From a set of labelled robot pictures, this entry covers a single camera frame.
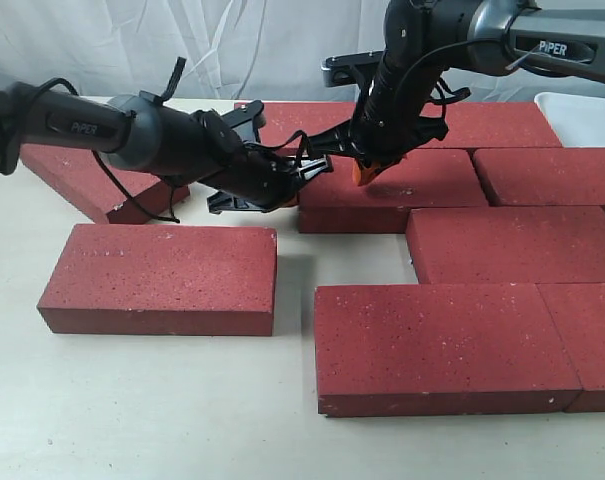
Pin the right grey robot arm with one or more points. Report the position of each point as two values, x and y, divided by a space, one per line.
496 38

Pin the white plastic tray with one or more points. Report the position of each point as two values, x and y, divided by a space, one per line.
578 121

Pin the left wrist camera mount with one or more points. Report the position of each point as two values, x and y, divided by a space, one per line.
247 119

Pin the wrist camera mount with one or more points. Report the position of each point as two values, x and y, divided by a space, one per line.
247 119
353 69

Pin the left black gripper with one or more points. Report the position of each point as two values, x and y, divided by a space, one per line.
248 180

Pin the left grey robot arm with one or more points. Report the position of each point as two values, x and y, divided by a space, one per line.
140 133

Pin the front large red brick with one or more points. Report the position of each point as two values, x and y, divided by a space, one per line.
420 350

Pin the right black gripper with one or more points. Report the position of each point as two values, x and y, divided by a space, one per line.
386 122

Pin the blue-grey backdrop cloth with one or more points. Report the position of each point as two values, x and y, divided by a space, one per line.
269 50

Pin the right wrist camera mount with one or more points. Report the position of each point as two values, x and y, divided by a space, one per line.
353 69

